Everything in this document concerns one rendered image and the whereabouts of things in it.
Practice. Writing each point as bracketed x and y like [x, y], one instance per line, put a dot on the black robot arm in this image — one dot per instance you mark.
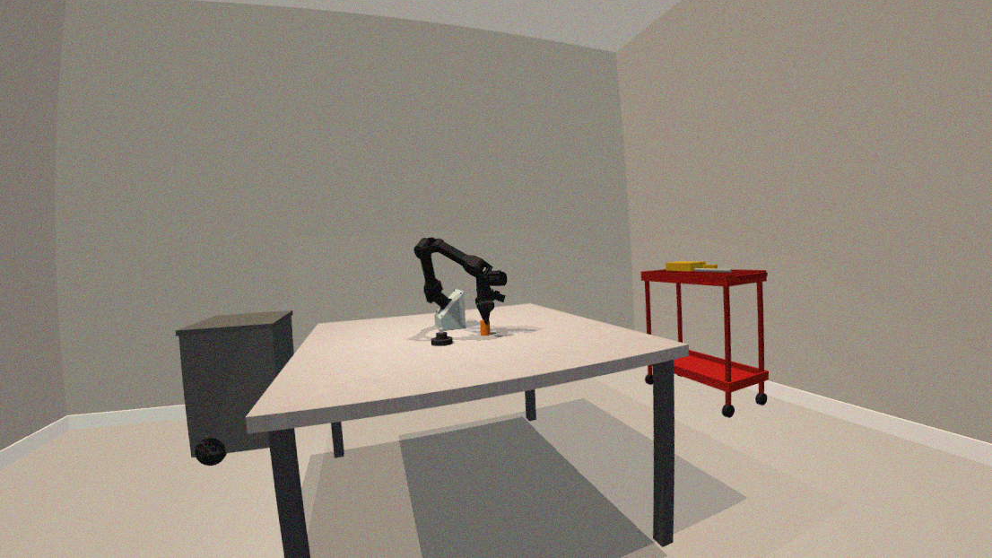
[472, 264]

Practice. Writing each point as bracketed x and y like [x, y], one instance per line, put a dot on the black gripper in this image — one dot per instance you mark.
[485, 304]

